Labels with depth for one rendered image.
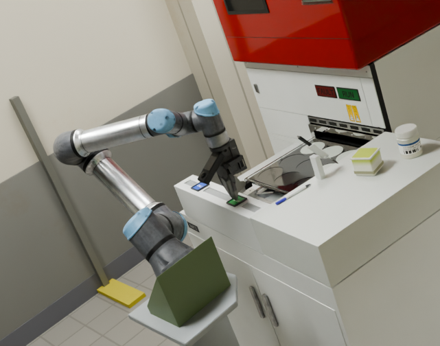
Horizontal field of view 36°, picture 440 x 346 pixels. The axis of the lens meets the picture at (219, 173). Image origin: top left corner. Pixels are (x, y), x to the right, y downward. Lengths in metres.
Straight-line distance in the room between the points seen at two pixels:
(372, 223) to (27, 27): 2.45
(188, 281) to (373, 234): 0.57
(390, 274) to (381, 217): 0.20
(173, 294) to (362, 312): 0.57
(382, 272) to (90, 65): 2.45
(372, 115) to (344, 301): 0.77
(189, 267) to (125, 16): 2.41
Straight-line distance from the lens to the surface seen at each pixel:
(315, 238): 1.95
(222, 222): 2.40
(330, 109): 2.67
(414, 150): 2.23
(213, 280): 2.10
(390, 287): 2.15
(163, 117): 2.08
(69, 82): 3.98
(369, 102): 2.48
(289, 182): 2.47
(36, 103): 3.90
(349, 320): 2.08
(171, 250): 2.07
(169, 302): 2.02
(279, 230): 2.05
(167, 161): 4.33
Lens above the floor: 1.95
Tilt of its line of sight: 22 degrees down
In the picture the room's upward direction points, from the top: 21 degrees counter-clockwise
